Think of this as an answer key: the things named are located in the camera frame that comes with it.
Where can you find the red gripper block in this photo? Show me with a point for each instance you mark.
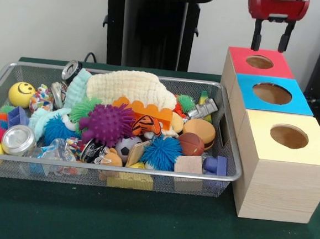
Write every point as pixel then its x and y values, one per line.
pixel 278 10

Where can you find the shallow clear mesh bin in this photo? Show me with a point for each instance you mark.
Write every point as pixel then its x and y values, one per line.
pixel 222 174

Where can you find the wooden box with three holes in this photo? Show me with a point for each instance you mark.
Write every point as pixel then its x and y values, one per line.
pixel 277 184

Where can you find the toy hamburger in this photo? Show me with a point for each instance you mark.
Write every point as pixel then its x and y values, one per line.
pixel 199 131

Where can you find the small brown basketball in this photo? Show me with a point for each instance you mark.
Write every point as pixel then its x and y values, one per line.
pixel 191 144

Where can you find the purple toy block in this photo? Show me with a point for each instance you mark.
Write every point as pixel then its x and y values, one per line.
pixel 215 165

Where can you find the orange toy building block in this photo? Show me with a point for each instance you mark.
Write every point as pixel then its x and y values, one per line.
pixel 151 112

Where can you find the cream knitted cloth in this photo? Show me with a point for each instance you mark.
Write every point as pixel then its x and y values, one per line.
pixel 128 88

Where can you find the blue spiky ball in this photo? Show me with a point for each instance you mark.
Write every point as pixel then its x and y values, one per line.
pixel 161 152

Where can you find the purple spiky ball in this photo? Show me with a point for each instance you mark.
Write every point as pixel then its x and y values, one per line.
pixel 107 123

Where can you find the green spiky ball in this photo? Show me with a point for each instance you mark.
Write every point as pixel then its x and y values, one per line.
pixel 84 108

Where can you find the dark green table cloth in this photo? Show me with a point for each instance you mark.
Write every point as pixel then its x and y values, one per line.
pixel 140 223

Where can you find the yellow smiley face ball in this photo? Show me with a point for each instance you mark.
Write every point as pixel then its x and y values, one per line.
pixel 21 94

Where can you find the silver metal can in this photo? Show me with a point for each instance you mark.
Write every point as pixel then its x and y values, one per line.
pixel 18 140

